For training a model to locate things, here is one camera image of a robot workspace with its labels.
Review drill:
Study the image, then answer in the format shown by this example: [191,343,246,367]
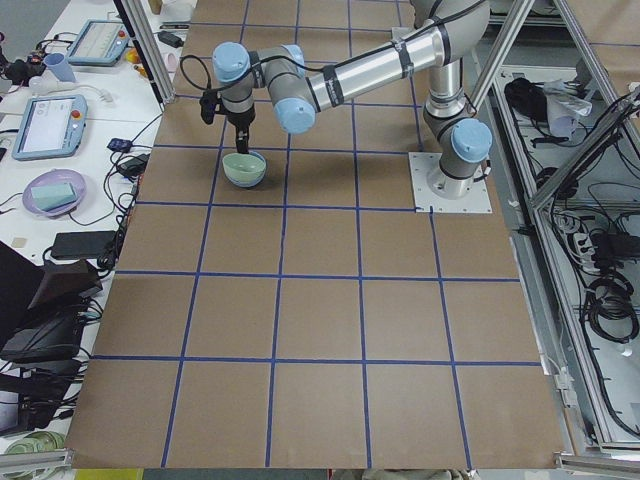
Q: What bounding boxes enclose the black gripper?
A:
[227,107,256,154]

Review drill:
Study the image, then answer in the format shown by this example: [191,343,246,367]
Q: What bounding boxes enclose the green bowl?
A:
[222,151,266,184]

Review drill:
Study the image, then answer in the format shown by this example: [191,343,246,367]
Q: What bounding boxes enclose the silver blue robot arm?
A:
[199,1,492,200]

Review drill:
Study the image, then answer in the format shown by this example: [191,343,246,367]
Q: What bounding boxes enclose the blue bowl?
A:
[225,157,268,190]

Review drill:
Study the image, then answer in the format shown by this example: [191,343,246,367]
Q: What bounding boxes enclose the pink cup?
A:
[163,52,178,73]

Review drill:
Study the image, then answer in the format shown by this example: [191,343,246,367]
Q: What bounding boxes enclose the small blue usb device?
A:
[107,138,133,153]

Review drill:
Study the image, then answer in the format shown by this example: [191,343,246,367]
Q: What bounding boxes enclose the black power adapter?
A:
[157,31,184,48]

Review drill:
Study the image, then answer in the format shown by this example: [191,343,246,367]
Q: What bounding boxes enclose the far blue teach pendant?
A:
[67,20,130,67]

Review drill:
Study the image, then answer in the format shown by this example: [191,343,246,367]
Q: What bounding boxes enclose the blue teach pendant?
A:
[12,95,88,161]
[67,20,130,67]

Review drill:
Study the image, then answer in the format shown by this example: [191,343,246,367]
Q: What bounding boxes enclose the black flat device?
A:
[51,230,116,260]

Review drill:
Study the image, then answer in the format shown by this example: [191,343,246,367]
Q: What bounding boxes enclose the near blue teach pendant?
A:
[12,95,88,161]

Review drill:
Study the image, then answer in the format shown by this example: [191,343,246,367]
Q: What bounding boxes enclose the lavender plate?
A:
[22,169,86,218]

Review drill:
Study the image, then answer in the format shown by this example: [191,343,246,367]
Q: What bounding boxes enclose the teal sponge block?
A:
[30,182,77,211]

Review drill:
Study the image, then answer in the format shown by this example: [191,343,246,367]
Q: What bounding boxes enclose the light blue plastic cup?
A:
[43,52,76,83]

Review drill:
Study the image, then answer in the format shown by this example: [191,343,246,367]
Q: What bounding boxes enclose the black laptop stand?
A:
[1,260,103,363]

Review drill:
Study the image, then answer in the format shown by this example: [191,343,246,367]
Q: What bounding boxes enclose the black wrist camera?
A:
[199,89,221,125]

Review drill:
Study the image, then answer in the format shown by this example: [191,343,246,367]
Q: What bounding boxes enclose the aluminium frame post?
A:
[113,0,175,105]

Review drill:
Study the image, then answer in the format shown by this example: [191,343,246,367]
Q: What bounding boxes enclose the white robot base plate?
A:
[408,152,492,214]

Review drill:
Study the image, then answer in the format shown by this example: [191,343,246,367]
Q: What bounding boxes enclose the coiled black cables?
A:
[579,272,636,346]

